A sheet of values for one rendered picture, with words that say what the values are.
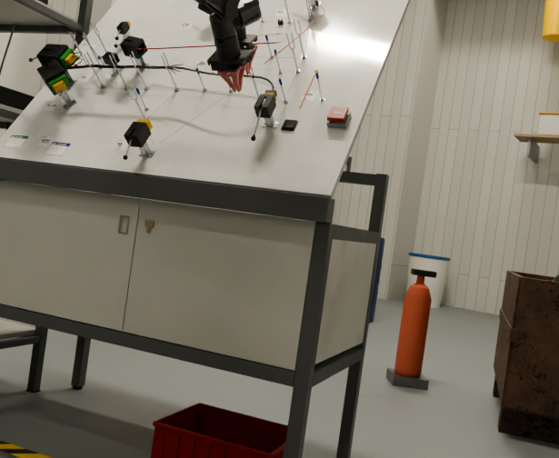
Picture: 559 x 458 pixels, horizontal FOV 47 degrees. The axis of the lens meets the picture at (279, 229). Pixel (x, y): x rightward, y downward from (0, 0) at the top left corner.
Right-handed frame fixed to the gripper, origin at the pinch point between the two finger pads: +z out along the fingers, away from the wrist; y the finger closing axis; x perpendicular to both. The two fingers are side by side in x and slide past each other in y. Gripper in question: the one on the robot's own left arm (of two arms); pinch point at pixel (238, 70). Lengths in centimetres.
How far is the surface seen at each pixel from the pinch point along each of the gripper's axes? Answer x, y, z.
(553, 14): -708, -124, 179
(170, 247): 25, 15, 45
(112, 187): 19, 35, 31
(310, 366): 43, -32, 62
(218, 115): -8.9, 11.6, 18.4
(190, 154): 7.2, 14.3, 23.5
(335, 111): -6.7, -25.6, 12.4
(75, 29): -54, 89, 10
